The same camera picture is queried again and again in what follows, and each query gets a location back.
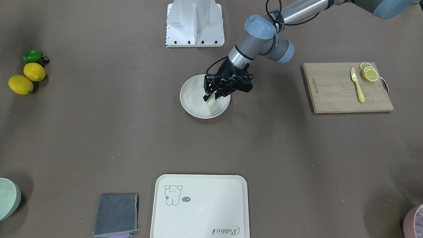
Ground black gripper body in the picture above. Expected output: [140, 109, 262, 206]
[204, 59, 254, 93]

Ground cream round plate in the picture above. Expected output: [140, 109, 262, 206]
[180, 74, 231, 119]

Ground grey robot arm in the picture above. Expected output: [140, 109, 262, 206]
[203, 0, 346, 101]

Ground cream rabbit tray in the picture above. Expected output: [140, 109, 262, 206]
[150, 174, 250, 238]

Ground wooden cutting board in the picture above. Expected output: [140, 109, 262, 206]
[302, 62, 393, 113]

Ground yellow plastic knife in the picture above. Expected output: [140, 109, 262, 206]
[350, 67, 365, 103]

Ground lemon slices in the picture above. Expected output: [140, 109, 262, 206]
[359, 62, 380, 82]

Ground grey folded cloth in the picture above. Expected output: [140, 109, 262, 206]
[93, 193, 138, 238]

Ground dark grapes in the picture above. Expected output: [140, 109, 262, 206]
[37, 56, 50, 68]

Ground upper yellow lemon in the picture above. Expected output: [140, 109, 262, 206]
[23, 63, 46, 82]

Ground yellow lemon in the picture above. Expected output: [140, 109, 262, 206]
[23, 63, 46, 82]
[9, 75, 34, 95]

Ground green lime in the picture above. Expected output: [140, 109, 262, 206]
[22, 50, 44, 63]

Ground lower yellow lemon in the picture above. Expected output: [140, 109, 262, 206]
[9, 75, 34, 95]

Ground light green bowl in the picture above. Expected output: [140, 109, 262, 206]
[0, 178, 21, 221]

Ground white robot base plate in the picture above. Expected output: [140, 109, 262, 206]
[165, 0, 225, 47]

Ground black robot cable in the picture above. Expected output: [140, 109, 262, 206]
[206, 0, 321, 80]

